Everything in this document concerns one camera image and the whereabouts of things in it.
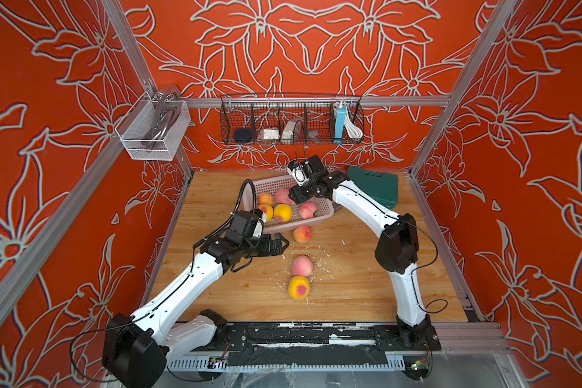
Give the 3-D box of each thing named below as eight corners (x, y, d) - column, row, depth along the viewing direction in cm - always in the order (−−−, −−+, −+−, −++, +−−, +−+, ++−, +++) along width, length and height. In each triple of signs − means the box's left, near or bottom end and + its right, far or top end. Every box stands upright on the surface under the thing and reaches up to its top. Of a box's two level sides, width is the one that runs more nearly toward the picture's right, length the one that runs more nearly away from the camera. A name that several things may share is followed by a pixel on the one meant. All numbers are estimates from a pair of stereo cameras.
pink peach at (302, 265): (290, 272, 88) (290, 265, 83) (299, 259, 92) (300, 251, 87) (304, 282, 86) (305, 276, 81) (313, 269, 89) (315, 261, 84)
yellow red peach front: (288, 302, 82) (288, 296, 77) (288, 280, 86) (288, 274, 82) (308, 302, 82) (310, 296, 77) (307, 280, 86) (308, 274, 82)
